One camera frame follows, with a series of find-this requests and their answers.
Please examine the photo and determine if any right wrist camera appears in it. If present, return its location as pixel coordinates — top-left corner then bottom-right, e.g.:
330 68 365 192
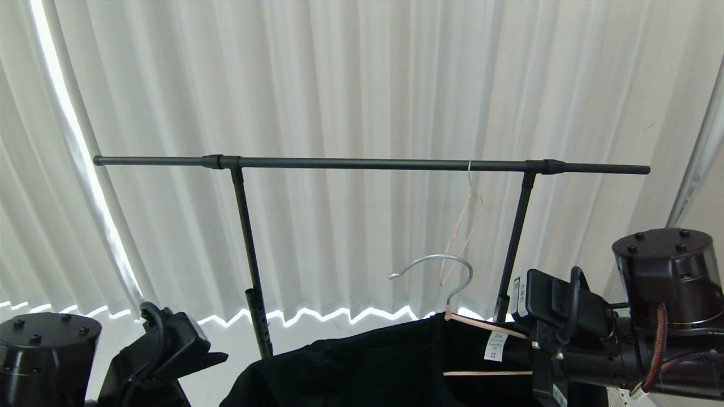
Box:
509 269 617 345

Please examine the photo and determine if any black cable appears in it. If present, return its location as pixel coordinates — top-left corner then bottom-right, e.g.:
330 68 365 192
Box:
557 266 590 347
130 301 169 391

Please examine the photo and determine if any black garment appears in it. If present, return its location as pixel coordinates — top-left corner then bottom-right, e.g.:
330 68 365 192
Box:
219 313 609 407

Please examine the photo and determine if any black clothes rack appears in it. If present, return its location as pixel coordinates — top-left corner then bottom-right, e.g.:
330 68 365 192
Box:
93 154 650 360

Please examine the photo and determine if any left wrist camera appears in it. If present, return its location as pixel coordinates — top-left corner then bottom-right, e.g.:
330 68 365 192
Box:
139 308 213 368

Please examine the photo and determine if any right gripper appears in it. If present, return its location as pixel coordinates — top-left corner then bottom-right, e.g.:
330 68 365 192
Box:
529 334 640 407

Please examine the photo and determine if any pink clothes hanger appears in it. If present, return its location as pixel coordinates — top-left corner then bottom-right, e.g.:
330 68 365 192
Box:
389 254 533 377
439 161 485 286

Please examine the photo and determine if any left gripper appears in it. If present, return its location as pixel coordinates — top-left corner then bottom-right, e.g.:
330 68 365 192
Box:
97 350 230 407

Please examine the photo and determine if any white curtain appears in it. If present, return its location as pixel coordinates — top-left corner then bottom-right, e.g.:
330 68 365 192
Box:
0 0 724 340

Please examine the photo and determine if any white laundry basket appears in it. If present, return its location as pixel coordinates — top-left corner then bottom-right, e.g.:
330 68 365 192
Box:
606 387 645 407

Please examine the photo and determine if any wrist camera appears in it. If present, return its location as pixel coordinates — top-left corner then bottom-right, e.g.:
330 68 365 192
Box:
139 308 213 368
509 269 617 345

